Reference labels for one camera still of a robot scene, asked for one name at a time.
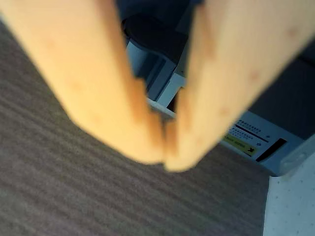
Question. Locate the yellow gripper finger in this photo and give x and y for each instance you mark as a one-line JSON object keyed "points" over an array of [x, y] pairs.
{"points": [[233, 61], [81, 61]]}

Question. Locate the black rounded object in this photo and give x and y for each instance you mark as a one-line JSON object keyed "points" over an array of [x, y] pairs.
{"points": [[157, 32]]}

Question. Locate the white device with labels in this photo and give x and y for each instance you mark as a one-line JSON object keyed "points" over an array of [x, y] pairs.
{"points": [[273, 150]]}

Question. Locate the white dotted paper sheet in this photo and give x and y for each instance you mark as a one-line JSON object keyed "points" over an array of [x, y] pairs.
{"points": [[295, 209]]}

